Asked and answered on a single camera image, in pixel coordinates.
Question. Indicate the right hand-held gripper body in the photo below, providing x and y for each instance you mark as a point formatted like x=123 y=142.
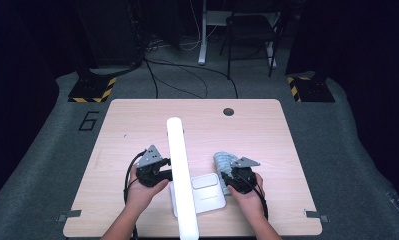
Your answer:
x=242 y=178

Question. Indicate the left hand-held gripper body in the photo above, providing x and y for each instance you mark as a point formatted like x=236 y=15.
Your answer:
x=150 y=160

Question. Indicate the white desk lamp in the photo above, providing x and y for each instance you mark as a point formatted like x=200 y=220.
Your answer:
x=182 y=160

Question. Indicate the light blue cleaning cloth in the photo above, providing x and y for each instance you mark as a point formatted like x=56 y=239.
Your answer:
x=223 y=160

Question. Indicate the person's right hand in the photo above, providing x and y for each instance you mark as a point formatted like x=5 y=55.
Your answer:
x=252 y=203

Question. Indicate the person's left hand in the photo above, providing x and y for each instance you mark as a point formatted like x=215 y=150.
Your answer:
x=140 y=196

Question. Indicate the black yellow striped stand base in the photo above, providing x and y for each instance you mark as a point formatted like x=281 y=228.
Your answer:
x=315 y=90
x=90 y=90

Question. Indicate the dark cabinet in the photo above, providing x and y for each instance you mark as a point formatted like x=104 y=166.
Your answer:
x=110 y=33

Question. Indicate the black chair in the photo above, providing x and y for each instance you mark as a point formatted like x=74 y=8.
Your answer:
x=250 y=28

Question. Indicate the grey metal table bracket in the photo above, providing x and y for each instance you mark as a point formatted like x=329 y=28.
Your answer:
x=70 y=214
x=315 y=215

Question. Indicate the white desk frame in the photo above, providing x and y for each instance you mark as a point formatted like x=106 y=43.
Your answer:
x=202 y=40

